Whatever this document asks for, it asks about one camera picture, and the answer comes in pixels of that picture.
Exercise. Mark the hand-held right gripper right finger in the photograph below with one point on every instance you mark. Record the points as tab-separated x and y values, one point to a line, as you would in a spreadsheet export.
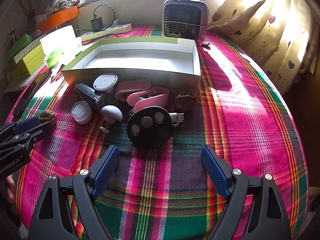
215	172

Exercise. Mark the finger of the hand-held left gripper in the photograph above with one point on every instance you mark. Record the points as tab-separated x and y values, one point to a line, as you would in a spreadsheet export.
26	125
37	132

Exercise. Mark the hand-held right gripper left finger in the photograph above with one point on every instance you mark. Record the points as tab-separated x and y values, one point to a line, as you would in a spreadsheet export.
106	170

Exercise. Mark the brown walnut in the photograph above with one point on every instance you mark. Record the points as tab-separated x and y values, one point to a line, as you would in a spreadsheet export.
186	101
48	117

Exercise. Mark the small white jar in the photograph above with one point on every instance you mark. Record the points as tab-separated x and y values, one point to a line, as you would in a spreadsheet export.
81	112

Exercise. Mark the white mushroom-shaped object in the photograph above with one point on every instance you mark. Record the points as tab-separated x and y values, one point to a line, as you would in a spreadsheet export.
112	113

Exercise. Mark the black disc with three mirrors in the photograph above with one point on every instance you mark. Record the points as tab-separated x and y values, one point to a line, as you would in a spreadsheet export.
150	132

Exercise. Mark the black electric shaver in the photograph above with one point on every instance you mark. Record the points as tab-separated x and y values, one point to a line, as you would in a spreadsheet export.
86	93

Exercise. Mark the round grey compact mirror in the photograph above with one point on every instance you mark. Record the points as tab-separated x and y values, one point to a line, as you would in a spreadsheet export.
105	81

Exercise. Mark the green white cardboard box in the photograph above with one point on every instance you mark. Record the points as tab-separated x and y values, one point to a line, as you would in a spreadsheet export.
140	57

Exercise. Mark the yellow-green box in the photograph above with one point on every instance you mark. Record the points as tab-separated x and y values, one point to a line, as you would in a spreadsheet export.
27	66

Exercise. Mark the bright green box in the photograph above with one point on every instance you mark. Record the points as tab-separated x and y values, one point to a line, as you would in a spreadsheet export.
20	45

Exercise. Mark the open green tissue pack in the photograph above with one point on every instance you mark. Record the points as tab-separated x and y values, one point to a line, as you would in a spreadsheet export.
60	40

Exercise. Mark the orange tray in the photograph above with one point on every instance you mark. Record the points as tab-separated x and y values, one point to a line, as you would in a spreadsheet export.
60	17

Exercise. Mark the dried flower branches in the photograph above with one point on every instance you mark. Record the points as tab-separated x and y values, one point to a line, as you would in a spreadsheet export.
28	10

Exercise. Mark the black charger adapter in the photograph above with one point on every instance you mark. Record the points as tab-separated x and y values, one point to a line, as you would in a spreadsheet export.
96	23

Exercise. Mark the white power strip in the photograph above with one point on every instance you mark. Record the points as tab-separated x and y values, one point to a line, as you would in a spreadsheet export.
117	29

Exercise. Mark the white power plug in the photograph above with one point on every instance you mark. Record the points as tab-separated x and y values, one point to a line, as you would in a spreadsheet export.
116	24

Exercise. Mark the heart print curtain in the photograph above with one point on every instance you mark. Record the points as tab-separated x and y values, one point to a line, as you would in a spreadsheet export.
275	42

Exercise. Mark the grey portable fan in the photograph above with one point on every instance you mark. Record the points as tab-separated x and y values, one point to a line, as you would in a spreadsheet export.
182	17

